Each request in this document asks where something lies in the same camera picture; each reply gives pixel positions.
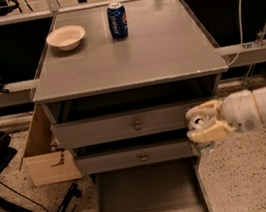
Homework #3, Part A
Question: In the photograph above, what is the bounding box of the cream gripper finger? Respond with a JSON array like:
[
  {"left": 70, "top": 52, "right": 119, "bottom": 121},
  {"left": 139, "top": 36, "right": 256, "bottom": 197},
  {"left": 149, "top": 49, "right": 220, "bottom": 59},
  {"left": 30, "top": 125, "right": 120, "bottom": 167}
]
[
  {"left": 185, "top": 99, "right": 223, "bottom": 120},
  {"left": 187, "top": 120, "right": 235, "bottom": 144}
]

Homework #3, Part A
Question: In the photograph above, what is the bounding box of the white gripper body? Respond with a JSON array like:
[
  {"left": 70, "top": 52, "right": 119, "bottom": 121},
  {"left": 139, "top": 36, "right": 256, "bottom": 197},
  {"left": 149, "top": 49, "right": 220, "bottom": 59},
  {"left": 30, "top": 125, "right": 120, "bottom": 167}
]
[{"left": 221, "top": 90, "right": 262, "bottom": 132}]

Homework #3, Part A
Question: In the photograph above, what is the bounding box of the silver 7up can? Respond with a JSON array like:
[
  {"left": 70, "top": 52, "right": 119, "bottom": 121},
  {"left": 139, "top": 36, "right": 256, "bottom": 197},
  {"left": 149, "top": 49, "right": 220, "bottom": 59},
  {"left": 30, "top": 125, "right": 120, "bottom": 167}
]
[{"left": 187, "top": 112, "right": 218, "bottom": 157}]

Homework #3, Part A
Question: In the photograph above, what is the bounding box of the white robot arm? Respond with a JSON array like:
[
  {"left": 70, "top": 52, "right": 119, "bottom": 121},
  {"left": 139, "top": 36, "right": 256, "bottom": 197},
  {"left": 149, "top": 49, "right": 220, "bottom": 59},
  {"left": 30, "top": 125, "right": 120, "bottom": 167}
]
[{"left": 185, "top": 87, "right": 266, "bottom": 144}]

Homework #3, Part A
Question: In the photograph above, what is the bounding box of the round top drawer knob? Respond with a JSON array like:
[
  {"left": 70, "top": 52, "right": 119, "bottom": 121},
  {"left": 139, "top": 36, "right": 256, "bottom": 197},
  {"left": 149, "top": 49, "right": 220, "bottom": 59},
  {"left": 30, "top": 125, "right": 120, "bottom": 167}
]
[{"left": 133, "top": 121, "right": 143, "bottom": 131}]

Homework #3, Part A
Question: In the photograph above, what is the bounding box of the round drawer knob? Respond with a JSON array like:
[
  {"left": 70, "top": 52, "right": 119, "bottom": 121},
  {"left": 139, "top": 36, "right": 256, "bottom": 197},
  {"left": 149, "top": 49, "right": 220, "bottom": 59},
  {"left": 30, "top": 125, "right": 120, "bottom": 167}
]
[
  {"left": 133, "top": 121, "right": 143, "bottom": 131},
  {"left": 140, "top": 154, "right": 148, "bottom": 162}
]

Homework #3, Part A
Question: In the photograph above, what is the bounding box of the round middle drawer knob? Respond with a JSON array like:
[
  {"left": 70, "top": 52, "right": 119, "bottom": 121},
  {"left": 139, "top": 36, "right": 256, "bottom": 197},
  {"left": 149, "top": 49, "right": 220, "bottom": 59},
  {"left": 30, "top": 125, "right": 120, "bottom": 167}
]
[{"left": 140, "top": 154, "right": 148, "bottom": 162}]

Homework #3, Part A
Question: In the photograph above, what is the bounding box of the grey open bottom drawer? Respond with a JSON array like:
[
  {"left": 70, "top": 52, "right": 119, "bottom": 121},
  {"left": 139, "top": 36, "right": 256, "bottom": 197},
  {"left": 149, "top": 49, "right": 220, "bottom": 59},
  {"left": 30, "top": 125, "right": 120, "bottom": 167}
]
[{"left": 95, "top": 157, "right": 210, "bottom": 212}]

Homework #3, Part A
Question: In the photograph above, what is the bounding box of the grey drawer cabinet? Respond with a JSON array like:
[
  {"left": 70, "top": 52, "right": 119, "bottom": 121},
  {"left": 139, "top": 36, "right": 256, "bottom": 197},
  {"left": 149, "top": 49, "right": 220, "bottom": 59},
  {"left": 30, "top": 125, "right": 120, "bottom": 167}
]
[{"left": 18, "top": 0, "right": 245, "bottom": 194}]

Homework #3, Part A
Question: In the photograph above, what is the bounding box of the blue pepsi can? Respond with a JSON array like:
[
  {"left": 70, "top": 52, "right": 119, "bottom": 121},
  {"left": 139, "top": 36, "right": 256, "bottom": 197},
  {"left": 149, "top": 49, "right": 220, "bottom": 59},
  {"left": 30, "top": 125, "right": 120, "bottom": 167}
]
[{"left": 107, "top": 2, "right": 128, "bottom": 40}]

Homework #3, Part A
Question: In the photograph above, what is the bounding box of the grey middle drawer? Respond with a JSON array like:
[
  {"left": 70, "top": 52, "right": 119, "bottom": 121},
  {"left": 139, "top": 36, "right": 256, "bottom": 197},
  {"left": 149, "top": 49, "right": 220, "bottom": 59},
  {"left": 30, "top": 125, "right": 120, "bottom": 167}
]
[{"left": 76, "top": 138, "right": 200, "bottom": 174}]

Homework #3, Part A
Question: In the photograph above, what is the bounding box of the grey top drawer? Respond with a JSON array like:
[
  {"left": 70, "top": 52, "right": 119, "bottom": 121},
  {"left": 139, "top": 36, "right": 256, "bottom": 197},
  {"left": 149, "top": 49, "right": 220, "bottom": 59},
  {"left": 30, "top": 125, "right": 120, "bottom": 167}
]
[{"left": 51, "top": 97, "right": 212, "bottom": 149}]

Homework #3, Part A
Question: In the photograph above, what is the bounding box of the white bowl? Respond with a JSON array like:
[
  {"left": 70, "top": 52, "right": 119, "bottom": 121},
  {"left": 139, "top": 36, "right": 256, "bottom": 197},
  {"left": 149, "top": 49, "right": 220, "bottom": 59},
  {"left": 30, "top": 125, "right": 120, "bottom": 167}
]
[{"left": 46, "top": 25, "right": 85, "bottom": 51}]

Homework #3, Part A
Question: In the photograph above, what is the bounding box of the cardboard box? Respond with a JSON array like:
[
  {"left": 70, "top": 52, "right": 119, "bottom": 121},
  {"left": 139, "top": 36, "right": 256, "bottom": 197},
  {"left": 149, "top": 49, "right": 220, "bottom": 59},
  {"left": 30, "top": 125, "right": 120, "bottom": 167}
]
[{"left": 22, "top": 106, "right": 82, "bottom": 186}]

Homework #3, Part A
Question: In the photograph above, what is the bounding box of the white cable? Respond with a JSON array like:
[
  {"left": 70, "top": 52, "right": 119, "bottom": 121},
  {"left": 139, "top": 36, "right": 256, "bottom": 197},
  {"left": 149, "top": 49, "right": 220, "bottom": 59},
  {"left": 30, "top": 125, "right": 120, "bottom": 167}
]
[{"left": 216, "top": 0, "right": 256, "bottom": 68}]

